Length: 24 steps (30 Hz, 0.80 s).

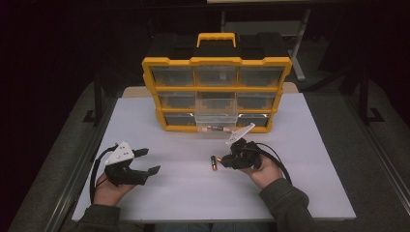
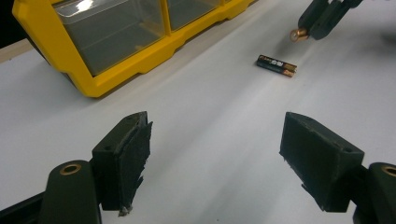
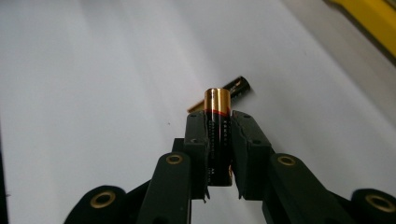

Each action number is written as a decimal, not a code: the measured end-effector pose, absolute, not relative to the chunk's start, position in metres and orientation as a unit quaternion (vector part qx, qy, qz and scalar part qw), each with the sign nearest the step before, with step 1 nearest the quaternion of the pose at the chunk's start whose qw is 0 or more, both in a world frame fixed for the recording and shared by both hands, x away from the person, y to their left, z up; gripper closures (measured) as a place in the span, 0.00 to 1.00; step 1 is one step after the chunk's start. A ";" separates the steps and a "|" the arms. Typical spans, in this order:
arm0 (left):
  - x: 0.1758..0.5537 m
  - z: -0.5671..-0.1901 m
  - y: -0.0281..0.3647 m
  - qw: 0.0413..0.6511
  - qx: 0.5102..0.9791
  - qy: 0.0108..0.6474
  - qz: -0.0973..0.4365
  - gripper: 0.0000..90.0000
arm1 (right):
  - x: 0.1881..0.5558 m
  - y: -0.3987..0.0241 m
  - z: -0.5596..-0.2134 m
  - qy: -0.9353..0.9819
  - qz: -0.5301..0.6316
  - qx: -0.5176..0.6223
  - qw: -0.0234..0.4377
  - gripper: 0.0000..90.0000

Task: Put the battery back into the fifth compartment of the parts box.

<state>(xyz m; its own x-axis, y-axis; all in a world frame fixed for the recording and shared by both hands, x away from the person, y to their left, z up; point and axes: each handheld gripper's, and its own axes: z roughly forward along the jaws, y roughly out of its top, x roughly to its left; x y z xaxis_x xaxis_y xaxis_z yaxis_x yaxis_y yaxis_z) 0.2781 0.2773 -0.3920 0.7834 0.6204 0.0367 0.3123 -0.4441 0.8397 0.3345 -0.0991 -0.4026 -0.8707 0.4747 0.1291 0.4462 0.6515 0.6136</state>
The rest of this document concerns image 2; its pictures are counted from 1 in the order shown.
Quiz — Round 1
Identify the yellow organizer case with clear drawers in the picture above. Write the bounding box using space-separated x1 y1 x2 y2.
11 0 260 99

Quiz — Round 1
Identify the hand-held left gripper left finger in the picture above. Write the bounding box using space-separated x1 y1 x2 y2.
91 110 154 217

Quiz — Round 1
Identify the black and copper battery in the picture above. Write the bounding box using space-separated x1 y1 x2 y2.
290 27 310 43
258 54 298 74
255 60 295 78

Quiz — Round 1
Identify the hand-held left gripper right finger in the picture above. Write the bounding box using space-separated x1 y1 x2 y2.
278 111 365 214

